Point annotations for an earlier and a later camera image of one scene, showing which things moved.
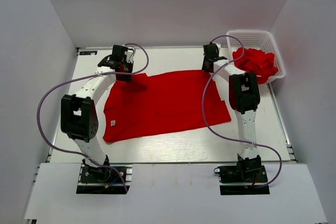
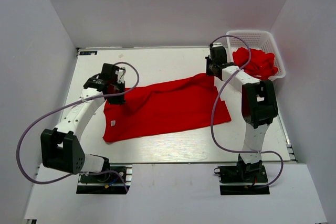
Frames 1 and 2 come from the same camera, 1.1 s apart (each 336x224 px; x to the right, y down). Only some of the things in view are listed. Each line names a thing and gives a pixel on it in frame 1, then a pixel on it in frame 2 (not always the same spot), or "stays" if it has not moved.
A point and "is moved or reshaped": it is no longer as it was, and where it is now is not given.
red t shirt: (144, 106) is moved or reshaped
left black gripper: (127, 78) -> (121, 99)
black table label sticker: (88, 52) stays
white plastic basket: (259, 40) stays
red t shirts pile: (261, 62) stays
